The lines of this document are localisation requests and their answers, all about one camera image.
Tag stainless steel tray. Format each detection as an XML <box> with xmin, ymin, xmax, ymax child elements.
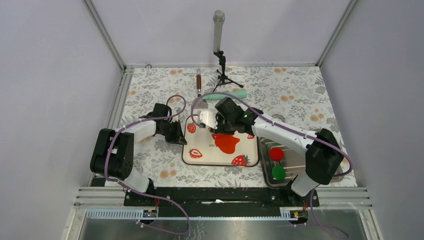
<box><xmin>258</xmin><ymin>137</ymin><xmax>342</xmax><ymax>189</ymax></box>

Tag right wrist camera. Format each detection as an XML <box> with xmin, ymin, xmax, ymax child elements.
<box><xmin>198</xmin><ymin>110</ymin><xmax>218</xmax><ymax>130</ymax></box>

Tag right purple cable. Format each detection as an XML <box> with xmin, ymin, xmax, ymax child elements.
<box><xmin>190</xmin><ymin>92</ymin><xmax>354</xmax><ymax>240</ymax></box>

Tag wooden handled metal scraper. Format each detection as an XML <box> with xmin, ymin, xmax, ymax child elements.
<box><xmin>191</xmin><ymin>68</ymin><xmax>208</xmax><ymax>110</ymax></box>

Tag floral pattern table mat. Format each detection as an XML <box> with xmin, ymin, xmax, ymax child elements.
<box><xmin>121</xmin><ymin>66</ymin><xmax>344</xmax><ymax>187</ymax></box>

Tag strawberry print white tray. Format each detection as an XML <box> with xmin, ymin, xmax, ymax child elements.
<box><xmin>182</xmin><ymin>117</ymin><xmax>259</xmax><ymax>167</ymax></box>

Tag silver microphone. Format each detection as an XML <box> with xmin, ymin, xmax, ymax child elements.
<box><xmin>212</xmin><ymin>10</ymin><xmax>225</xmax><ymax>53</ymax></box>

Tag purple cable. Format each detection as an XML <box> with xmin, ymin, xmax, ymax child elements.
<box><xmin>190</xmin><ymin>92</ymin><xmax>354</xmax><ymax>240</ymax></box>
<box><xmin>103</xmin><ymin>95</ymin><xmax>193</xmax><ymax>237</ymax></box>

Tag green dough disc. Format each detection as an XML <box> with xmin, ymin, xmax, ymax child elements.
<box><xmin>271</xmin><ymin>165</ymin><xmax>287</xmax><ymax>181</ymax></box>

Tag orange dough piece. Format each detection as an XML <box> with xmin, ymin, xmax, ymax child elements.
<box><xmin>211</xmin><ymin>133</ymin><xmax>240</xmax><ymax>154</ymax></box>

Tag red dough disc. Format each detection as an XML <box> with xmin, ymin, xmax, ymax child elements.
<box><xmin>268</xmin><ymin>147</ymin><xmax>285</xmax><ymax>161</ymax></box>

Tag black tripod mic stand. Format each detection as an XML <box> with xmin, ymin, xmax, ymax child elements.
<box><xmin>212</xmin><ymin>50</ymin><xmax>244</xmax><ymax>92</ymax></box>

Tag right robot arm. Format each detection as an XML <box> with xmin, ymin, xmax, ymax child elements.
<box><xmin>215</xmin><ymin>97</ymin><xmax>344</xmax><ymax>206</ymax></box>

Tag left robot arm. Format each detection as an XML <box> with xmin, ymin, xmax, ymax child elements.
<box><xmin>90</xmin><ymin>103</ymin><xmax>187</xmax><ymax>206</ymax></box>

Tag mint green rolling pin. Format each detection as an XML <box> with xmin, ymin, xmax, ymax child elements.
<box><xmin>202</xmin><ymin>90</ymin><xmax>248</xmax><ymax>101</ymax></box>

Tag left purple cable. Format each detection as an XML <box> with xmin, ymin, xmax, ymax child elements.
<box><xmin>103</xmin><ymin>95</ymin><xmax>193</xmax><ymax>237</ymax></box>

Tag small round metal cup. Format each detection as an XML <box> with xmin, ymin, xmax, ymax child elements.
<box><xmin>272</xmin><ymin>114</ymin><xmax>285</xmax><ymax>122</ymax></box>

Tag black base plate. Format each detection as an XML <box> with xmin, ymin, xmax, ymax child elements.
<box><xmin>123</xmin><ymin>187</ymin><xmax>320</xmax><ymax>218</ymax></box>

